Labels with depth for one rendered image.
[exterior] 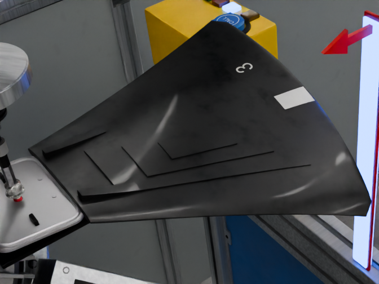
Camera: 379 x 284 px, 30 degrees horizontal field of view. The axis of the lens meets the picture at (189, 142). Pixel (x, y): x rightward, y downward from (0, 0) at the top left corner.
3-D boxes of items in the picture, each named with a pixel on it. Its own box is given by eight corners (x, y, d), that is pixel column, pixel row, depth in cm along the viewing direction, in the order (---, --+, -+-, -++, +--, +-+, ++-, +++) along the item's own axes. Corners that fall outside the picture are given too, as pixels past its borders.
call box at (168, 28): (153, 72, 101) (142, 6, 94) (211, 46, 105) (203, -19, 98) (220, 123, 90) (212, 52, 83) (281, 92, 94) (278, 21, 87)
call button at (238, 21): (206, 31, 89) (205, 19, 87) (232, 20, 90) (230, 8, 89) (225, 43, 86) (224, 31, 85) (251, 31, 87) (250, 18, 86)
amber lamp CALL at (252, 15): (239, 17, 89) (239, 13, 89) (251, 12, 90) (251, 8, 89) (249, 22, 88) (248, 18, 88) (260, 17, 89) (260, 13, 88)
